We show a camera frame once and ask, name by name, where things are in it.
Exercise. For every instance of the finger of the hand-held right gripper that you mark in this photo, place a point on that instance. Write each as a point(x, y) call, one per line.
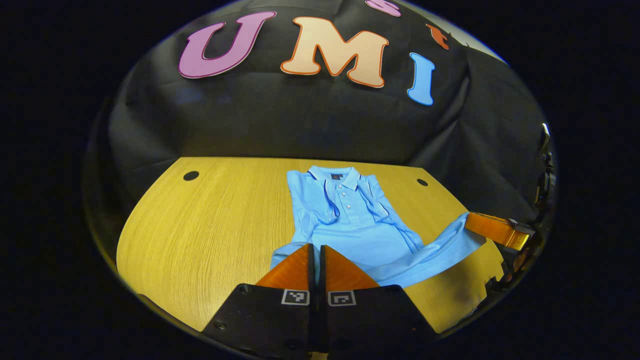
point(495, 229)

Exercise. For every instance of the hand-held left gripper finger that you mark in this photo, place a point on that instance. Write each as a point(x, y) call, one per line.
point(312, 272)
point(322, 272)

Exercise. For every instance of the light blue polo T-shirt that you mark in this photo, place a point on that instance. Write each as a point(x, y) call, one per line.
point(360, 230)

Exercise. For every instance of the black backdrop cloth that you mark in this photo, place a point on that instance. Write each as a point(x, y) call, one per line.
point(300, 120)

